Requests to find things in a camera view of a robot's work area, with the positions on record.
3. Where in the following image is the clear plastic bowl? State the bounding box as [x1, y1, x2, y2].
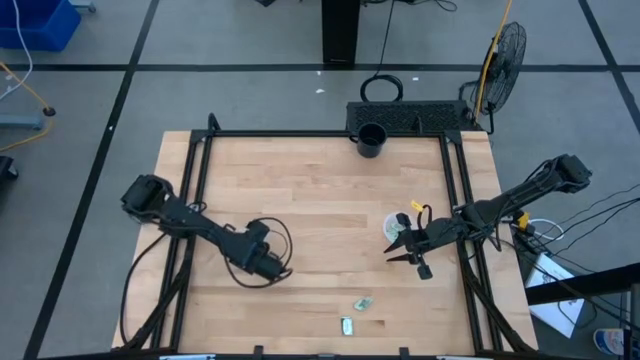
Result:
[382, 211, 415, 245]

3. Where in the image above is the blue plastic bin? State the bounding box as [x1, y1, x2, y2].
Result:
[0, 0, 83, 53]

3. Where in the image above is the black upright post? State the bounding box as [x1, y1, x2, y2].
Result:
[321, 0, 362, 66]

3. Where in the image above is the yellow floor cable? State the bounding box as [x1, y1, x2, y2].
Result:
[0, 60, 55, 153]

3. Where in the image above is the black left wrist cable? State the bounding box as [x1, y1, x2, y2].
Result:
[221, 216, 295, 290]

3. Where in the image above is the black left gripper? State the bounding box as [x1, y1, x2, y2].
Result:
[225, 230, 289, 282]

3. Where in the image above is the blue white container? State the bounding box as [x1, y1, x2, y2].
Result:
[593, 327, 627, 358]

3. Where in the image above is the dark blue mug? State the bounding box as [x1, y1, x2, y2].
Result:
[348, 122, 389, 160]

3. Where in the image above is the black floor cable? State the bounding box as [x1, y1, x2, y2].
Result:
[409, 0, 459, 13]
[562, 183, 640, 226]
[552, 196, 640, 256]

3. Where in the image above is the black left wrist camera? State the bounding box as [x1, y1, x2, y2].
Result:
[245, 218, 272, 244]

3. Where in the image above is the black metal table frame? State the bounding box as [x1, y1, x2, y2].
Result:
[112, 112, 539, 360]

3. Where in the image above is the white floor cable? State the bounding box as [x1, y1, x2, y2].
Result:
[0, 0, 34, 101]

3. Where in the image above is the white paper sheet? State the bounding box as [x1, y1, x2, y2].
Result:
[524, 251, 586, 340]

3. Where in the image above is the grey stand base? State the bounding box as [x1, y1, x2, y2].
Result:
[0, 113, 45, 132]

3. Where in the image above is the white coiled cable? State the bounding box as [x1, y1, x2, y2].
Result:
[527, 217, 566, 242]

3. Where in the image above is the black left base cable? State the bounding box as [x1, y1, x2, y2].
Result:
[119, 232, 169, 346]

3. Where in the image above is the black floor object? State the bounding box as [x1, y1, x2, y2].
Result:
[0, 154, 20, 182]

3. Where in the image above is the black hanging cable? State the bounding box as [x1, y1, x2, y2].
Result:
[359, 0, 404, 104]

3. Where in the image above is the black metal beam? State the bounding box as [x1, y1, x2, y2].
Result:
[524, 262, 640, 307]

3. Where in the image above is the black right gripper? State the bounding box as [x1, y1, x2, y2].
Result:
[383, 212, 459, 281]

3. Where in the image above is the black floor fan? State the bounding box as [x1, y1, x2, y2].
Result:
[458, 21, 528, 135]

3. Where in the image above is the yellow hanging cable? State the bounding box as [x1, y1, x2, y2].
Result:
[473, 0, 515, 121]

